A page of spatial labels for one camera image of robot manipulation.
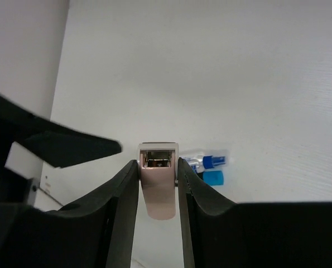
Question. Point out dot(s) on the blue black highlighter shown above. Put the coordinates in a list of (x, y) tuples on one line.
[(212, 178)]

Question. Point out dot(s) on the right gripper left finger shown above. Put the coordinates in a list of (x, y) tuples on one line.
[(96, 230)]

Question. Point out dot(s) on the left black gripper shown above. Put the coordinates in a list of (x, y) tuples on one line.
[(55, 144)]

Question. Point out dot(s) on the clear blue-capped glue bottle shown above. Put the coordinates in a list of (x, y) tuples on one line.
[(201, 160)]

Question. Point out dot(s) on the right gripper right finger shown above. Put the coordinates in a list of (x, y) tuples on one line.
[(214, 230)]

